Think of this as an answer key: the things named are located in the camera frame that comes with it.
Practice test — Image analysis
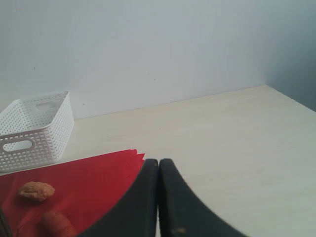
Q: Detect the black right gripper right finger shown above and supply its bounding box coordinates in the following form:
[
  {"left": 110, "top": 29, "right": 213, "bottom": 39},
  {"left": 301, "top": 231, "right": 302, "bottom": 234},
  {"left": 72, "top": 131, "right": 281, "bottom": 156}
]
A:
[{"left": 158, "top": 158, "right": 245, "bottom": 237}]

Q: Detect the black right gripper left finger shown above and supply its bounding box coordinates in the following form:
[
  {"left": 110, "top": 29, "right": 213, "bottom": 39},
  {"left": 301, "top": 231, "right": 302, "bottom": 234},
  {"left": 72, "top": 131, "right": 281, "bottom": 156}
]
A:
[{"left": 79, "top": 159, "right": 158, "bottom": 237}]

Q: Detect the red sausage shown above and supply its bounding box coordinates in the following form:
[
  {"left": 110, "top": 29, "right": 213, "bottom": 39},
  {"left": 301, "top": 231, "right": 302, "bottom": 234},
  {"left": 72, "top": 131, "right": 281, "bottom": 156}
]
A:
[{"left": 41, "top": 211, "right": 77, "bottom": 237}]

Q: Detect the orange fried nugget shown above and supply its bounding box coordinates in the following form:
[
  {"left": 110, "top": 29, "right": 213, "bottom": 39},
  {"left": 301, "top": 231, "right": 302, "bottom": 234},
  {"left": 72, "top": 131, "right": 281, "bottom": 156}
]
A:
[{"left": 18, "top": 181, "right": 55, "bottom": 202}]

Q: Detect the red table cloth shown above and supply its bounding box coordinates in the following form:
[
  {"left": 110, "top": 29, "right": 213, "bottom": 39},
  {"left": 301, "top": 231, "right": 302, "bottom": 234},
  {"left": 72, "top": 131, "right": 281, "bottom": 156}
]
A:
[{"left": 0, "top": 150, "right": 144, "bottom": 237}]

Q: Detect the white perforated plastic basket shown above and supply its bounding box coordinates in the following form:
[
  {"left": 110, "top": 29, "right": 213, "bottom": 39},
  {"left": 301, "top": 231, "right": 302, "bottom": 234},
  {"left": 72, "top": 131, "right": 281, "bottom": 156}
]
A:
[{"left": 0, "top": 91, "right": 75, "bottom": 173}]

